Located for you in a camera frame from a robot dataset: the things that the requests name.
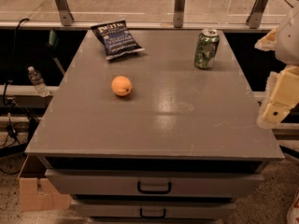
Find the upper grey drawer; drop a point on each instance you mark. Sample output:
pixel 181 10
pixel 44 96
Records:
pixel 153 183

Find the orange fruit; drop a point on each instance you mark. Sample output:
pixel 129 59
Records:
pixel 121 86

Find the red white shoe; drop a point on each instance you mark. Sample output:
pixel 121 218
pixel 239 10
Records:
pixel 293 213

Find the grey drawer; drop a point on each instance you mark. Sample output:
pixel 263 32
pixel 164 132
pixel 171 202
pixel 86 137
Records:
pixel 152 209
pixel 153 183

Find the blue chip bag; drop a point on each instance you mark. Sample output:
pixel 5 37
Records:
pixel 116 39

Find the metal bracket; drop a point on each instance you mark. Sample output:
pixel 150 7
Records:
pixel 65 14
pixel 255 17
pixel 178 17

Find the grey drawer cabinet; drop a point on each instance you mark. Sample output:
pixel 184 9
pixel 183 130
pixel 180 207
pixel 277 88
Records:
pixel 177 118

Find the left metal bracket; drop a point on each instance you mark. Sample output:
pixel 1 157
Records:
pixel 65 14

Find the lower grey drawer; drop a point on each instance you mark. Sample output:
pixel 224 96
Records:
pixel 152 209

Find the green soda can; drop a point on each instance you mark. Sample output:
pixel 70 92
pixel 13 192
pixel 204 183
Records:
pixel 206 48

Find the right metal bracket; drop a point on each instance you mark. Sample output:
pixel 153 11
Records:
pixel 255 17

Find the cardboard box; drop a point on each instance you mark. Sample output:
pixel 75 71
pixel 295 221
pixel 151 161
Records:
pixel 36 192

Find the middle metal bracket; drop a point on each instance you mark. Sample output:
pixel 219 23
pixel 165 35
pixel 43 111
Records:
pixel 178 17

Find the clear plastic water bottle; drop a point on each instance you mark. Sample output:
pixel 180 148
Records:
pixel 38 82

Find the green handled tool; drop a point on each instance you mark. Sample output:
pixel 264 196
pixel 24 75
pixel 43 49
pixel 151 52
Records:
pixel 52 46

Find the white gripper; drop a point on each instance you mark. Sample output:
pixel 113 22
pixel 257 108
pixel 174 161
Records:
pixel 289 42

